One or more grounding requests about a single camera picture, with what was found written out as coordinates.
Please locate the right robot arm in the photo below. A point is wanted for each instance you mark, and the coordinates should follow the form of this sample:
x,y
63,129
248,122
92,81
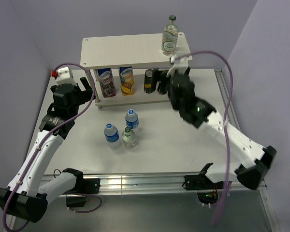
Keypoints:
x,y
254,160

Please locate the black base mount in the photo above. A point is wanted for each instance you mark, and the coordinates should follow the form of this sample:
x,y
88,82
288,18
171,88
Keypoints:
x,y
199,182
85,186

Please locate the green-cap glass bottle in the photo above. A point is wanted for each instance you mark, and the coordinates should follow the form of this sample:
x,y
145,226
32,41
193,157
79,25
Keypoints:
x,y
170,36
129,137

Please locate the pineapple juice carton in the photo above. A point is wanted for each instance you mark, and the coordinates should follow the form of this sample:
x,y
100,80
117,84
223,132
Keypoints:
x,y
126,80

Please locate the pocari water bottle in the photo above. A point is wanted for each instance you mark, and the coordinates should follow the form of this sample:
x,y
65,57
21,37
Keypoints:
x,y
112,136
131,119

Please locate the grape juice carton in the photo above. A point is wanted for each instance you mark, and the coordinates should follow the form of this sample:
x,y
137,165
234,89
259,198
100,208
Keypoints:
x,y
106,81

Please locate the white two-tier shelf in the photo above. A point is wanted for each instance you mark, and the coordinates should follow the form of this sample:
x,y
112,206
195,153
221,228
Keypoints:
x,y
141,52

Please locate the aluminium front rail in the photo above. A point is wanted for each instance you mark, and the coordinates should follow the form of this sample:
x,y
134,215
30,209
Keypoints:
x,y
138,184

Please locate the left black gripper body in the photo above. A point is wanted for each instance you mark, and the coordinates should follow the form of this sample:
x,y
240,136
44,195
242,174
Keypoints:
x,y
80,98

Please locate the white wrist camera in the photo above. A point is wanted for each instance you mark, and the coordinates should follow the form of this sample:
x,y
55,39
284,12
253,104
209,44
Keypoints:
x,y
179,64
63,76

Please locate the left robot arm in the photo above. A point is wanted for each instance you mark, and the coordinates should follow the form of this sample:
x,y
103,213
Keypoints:
x,y
24,197

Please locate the aluminium rail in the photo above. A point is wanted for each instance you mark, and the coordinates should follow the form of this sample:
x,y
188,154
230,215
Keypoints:
x,y
138,184
232,116

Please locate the rear Pocari water bottle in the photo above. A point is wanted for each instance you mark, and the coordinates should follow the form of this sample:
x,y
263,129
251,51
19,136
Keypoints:
x,y
131,119

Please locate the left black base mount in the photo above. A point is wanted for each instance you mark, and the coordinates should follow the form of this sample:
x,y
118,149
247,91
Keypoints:
x,y
85,186

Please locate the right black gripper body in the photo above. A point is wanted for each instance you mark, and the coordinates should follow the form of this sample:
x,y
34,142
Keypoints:
x,y
175,105

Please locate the front Pocari water bottle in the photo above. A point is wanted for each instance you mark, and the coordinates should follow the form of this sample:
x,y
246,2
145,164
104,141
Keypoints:
x,y
112,136

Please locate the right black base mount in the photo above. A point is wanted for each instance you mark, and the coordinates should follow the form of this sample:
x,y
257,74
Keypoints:
x,y
199,182

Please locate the black Schweppes can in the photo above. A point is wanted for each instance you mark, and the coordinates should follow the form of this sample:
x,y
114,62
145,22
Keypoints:
x,y
148,79
162,88

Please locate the aluminium right side rail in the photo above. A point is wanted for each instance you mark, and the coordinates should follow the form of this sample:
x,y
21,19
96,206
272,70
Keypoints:
x,y
232,116

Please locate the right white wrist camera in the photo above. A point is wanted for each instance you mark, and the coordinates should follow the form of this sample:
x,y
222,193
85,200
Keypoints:
x,y
179,64

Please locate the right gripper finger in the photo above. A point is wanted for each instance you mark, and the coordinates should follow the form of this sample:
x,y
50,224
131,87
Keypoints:
x,y
159,76
186,73

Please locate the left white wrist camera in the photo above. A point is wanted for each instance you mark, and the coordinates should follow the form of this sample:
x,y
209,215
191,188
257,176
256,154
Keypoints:
x,y
63,76

